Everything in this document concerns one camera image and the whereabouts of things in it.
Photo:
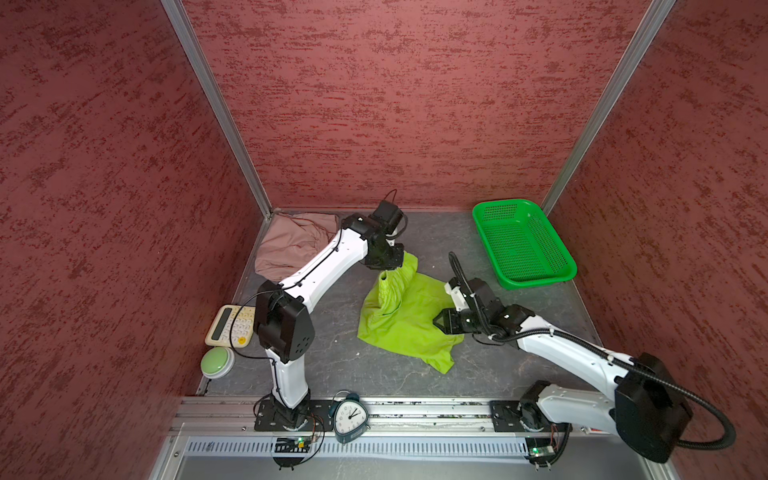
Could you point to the green plastic basket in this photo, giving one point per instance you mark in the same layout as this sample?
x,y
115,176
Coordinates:
x,y
524,249

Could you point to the beige calculator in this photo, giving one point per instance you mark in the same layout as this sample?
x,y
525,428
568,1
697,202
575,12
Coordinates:
x,y
232,327

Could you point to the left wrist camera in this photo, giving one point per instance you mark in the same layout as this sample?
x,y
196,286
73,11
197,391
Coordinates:
x,y
391,219

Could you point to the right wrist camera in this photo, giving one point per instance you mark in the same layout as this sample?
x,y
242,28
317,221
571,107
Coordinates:
x,y
453,289

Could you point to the right controller board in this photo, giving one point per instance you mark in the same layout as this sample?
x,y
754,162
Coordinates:
x,y
541,452

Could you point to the left aluminium corner post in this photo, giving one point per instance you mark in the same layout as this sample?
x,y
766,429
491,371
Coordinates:
x,y
188,39

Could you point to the controller board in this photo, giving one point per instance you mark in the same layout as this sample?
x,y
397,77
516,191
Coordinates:
x,y
290,452
541,452

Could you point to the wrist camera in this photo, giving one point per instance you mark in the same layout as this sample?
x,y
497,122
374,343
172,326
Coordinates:
x,y
453,289
391,219

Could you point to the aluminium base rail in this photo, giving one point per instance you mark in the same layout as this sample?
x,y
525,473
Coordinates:
x,y
388,416

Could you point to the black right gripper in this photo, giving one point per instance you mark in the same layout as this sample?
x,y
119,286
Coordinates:
x,y
450,321

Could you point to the teal alarm clock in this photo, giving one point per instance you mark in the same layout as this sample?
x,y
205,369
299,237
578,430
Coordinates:
x,y
349,416

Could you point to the aluminium corner post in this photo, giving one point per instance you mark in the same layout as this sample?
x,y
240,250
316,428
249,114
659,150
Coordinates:
x,y
188,39
646,31

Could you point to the pink shorts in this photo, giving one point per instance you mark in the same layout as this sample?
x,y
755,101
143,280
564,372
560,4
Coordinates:
x,y
291,241

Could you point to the lime green shorts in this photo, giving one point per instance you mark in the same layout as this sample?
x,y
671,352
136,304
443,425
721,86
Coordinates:
x,y
397,316

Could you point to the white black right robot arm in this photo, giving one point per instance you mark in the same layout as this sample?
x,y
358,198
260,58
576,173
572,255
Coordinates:
x,y
628,397

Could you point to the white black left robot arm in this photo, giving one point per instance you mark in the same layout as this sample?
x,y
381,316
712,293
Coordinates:
x,y
282,320

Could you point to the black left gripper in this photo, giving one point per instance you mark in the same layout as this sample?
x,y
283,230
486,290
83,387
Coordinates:
x,y
395,261

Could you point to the green push button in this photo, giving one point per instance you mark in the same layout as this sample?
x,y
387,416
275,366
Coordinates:
x,y
217,362

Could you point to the left controller board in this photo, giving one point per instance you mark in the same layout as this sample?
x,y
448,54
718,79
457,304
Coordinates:
x,y
290,452

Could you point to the right aluminium corner post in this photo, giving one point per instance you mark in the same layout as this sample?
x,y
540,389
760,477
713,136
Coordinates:
x,y
646,31

